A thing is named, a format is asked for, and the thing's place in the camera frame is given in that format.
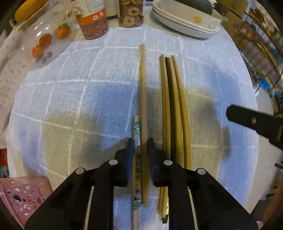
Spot grey checked tablecloth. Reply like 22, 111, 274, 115
8, 13, 258, 205

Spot black chopstick gold band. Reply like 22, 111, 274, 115
162, 56, 177, 224

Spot light bamboo chopstick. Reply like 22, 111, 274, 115
158, 56, 166, 218

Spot large orange on jar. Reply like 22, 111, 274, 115
14, 0, 47, 22

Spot stacked white plates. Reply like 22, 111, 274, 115
152, 0, 219, 38

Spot lone light wooden chopstick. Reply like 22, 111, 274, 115
139, 43, 150, 207

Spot floral side table cloth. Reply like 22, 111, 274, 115
0, 21, 40, 133

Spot green kabocha squash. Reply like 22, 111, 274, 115
177, 0, 212, 15

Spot cream bowl green handle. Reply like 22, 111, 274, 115
159, 1, 222, 32

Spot dried slices jar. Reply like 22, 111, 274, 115
119, 0, 145, 28

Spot disposable chopsticks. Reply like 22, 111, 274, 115
131, 115, 142, 229

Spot black wire storage rack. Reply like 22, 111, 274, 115
233, 1, 282, 98

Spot red spice jar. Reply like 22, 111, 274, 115
71, 0, 108, 40

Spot glass jar with kumquats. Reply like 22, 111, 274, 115
21, 3, 76, 68

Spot pink perforated utensil holder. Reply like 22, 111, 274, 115
1, 176, 52, 228

